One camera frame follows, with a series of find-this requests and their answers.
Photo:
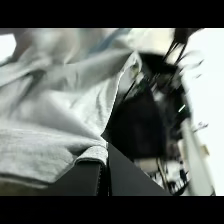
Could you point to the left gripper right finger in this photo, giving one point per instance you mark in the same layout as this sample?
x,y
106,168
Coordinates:
x,y
128,178

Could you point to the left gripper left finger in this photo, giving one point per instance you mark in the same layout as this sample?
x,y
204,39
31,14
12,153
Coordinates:
x,y
83,181

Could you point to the grey shirt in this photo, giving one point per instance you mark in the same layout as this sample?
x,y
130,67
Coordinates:
x,y
50,110

